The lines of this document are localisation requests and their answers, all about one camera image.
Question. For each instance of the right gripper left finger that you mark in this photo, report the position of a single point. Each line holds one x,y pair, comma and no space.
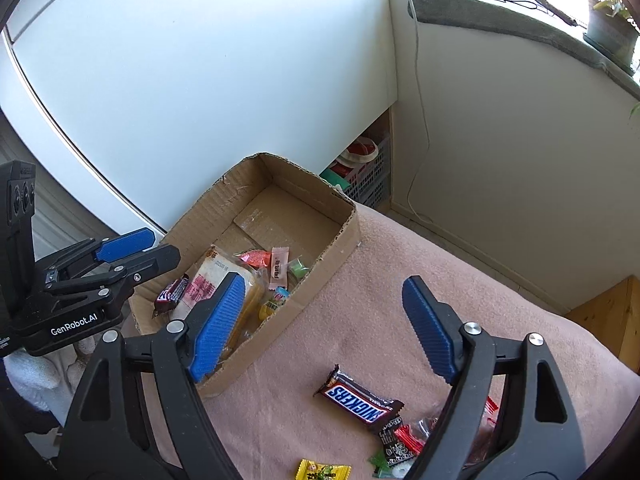
108,432

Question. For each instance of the jelly cup snack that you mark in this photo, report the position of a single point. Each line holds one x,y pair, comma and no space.
255,258

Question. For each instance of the grey window sill mat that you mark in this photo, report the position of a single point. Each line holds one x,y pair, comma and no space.
489,17

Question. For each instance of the green candy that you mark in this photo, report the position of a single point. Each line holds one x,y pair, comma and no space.
298,269

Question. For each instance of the pink table cloth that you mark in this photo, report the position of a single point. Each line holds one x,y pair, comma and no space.
391,307

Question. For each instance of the black patterned candy packet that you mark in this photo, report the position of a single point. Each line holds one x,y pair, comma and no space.
399,443

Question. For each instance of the pink candy sachet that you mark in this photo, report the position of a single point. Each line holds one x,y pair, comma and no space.
279,267

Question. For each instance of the red-sealed plum cake packet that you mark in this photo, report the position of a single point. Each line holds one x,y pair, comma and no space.
426,425

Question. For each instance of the potted spider plant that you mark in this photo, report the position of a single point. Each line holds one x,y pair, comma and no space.
613,32

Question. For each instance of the plastic basket with items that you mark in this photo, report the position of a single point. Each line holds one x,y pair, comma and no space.
367,184

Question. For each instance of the white-gloved left hand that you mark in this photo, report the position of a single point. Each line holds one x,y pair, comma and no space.
49,382

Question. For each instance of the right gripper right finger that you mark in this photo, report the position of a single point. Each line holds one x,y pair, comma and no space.
536,436

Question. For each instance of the cardboard box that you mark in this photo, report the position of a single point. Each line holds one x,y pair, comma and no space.
285,230

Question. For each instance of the yellow candy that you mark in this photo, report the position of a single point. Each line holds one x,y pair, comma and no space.
311,470

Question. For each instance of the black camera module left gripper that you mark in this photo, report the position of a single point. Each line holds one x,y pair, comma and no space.
17,251

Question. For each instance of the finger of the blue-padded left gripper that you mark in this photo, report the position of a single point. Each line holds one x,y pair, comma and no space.
125,245
144,266

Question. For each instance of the small Snickers bar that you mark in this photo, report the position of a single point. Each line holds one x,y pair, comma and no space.
170,295

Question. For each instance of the large Snickers bar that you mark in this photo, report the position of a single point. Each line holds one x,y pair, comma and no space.
372,410

